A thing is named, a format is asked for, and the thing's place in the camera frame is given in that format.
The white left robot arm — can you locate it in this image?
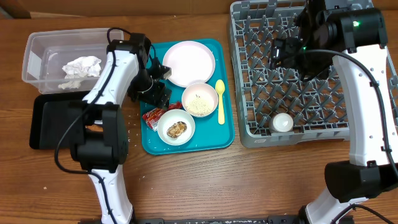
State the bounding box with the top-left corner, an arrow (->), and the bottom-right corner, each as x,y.
54,33 -> 172,223

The grey dishwasher rack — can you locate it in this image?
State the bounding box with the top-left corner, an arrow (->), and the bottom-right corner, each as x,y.
229,0 -> 398,149

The pink bowl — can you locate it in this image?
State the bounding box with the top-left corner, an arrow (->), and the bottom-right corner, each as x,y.
182,83 -> 219,118

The clear plastic bin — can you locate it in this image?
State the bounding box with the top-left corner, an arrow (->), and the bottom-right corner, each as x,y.
22,28 -> 108,94

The pink plate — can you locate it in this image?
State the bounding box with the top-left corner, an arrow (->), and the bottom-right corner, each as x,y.
163,40 -> 216,88

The white napkin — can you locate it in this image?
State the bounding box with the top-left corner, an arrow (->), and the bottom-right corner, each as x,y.
62,56 -> 101,79

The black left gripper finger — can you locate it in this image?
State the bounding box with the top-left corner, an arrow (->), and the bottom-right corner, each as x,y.
148,57 -> 172,82
141,82 -> 172,109

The teal serving tray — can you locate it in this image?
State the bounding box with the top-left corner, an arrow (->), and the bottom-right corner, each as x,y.
140,39 -> 235,156

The white bowl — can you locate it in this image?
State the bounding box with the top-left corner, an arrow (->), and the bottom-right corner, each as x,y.
157,109 -> 195,146

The cream plastic cup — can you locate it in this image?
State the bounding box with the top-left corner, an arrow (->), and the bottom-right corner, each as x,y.
269,113 -> 294,133

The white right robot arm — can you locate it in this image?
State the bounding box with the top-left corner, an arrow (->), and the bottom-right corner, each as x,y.
270,1 -> 397,223

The white rice pile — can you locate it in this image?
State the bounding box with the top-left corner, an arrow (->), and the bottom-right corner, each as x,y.
186,98 -> 213,116

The brown food scrap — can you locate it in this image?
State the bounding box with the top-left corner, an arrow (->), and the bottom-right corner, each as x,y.
167,121 -> 187,139

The black tray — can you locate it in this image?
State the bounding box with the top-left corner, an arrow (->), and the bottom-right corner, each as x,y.
29,91 -> 89,149

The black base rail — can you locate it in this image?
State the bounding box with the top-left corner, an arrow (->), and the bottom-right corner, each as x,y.
77,215 -> 301,224

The yellow plastic spoon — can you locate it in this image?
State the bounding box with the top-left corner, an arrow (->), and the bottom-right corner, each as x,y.
215,80 -> 225,125

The red snack wrapper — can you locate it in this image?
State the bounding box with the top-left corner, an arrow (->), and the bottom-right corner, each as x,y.
142,101 -> 182,131

